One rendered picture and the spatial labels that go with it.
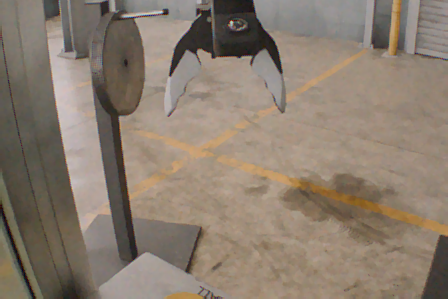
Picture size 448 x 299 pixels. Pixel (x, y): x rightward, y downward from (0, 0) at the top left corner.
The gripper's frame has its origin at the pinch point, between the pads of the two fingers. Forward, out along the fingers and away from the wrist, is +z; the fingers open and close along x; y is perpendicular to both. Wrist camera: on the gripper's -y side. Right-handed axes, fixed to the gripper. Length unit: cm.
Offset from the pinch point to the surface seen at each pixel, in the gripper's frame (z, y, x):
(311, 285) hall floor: 91, 55, -37
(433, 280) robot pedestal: 16.3, -16.4, -25.3
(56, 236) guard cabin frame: -3.7, -27.6, 13.0
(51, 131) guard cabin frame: -10.6, -26.7, 12.2
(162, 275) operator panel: 1.3, -26.0, 6.7
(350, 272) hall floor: 91, 59, -54
